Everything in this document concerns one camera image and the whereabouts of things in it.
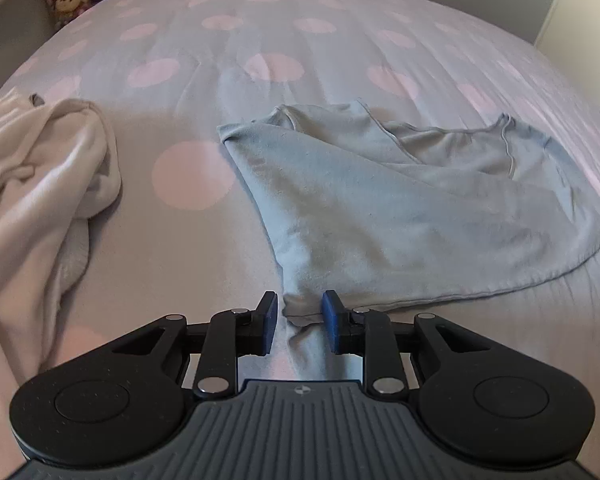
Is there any cream white garment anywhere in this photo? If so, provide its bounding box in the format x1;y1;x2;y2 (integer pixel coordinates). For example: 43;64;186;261
0;93;124;480

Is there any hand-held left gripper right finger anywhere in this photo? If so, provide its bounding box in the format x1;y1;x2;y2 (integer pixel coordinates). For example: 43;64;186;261
321;290;504;401

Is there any light blue shirt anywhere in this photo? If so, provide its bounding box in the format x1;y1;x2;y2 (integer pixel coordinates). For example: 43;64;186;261
216;100;600;382

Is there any white door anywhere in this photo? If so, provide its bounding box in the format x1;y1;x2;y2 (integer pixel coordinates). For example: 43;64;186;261
532;0;600;121

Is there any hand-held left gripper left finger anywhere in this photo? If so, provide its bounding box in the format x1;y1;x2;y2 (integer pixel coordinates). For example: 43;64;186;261
99;290;280;401

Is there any bed with polka dot sheet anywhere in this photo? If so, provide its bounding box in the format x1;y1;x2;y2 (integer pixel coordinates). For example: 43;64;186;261
0;0;600;480

